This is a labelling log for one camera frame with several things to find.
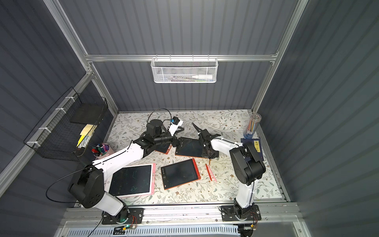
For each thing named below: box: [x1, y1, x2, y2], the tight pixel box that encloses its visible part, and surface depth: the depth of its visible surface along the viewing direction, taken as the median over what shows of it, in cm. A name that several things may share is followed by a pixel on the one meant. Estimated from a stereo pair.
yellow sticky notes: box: [76, 123, 94, 147], surface depth 75 cm
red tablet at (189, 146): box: [175, 136, 204, 158], surface depth 98 cm
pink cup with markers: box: [91, 142, 115, 160], surface depth 86 cm
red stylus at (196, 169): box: [191, 158, 201, 180], surface depth 91 cm
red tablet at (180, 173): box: [160, 158, 201, 191], surface depth 91 cm
